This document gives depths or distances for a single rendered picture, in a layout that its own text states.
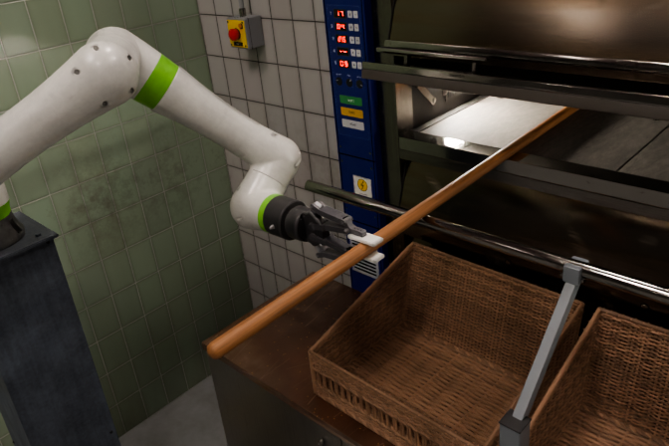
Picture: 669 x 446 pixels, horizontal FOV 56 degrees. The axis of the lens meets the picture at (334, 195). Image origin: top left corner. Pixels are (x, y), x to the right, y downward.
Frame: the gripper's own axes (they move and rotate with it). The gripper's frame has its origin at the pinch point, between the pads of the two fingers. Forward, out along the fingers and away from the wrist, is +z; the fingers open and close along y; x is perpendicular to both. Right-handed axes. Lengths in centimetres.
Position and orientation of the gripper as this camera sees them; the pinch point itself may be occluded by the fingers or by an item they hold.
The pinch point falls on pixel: (365, 246)
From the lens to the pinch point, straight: 126.6
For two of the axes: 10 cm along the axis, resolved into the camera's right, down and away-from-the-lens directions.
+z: 7.4, 2.2, -6.4
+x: -6.7, 3.7, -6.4
